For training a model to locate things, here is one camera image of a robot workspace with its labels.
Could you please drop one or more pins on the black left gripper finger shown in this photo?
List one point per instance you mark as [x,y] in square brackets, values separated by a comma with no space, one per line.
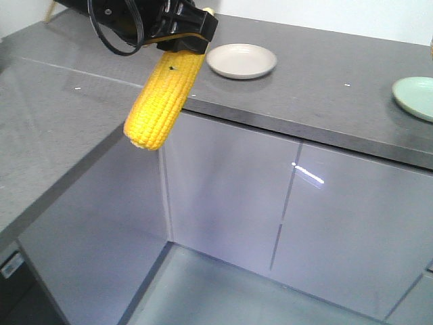
[191,44]
[186,21]

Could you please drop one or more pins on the black built-in dishwasher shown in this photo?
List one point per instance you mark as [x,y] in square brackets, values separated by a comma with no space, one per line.
[23,301]

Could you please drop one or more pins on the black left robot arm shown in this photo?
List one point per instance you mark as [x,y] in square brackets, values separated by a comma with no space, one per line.
[74,2]

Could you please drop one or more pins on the grey lower cabinet door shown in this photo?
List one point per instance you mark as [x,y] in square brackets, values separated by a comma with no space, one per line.
[227,188]

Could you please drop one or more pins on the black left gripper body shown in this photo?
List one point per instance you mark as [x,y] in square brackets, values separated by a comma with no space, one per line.
[135,22]

